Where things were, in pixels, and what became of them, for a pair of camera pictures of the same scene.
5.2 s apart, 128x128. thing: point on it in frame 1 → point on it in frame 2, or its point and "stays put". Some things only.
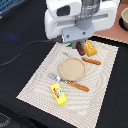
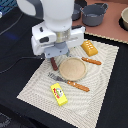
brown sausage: x=80 y=49 → x=54 y=63
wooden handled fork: x=69 y=82 stays put
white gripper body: x=75 y=21 → x=52 y=44
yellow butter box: x=58 y=94 stays put
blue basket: x=6 y=5 stays put
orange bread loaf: x=89 y=48 stays put
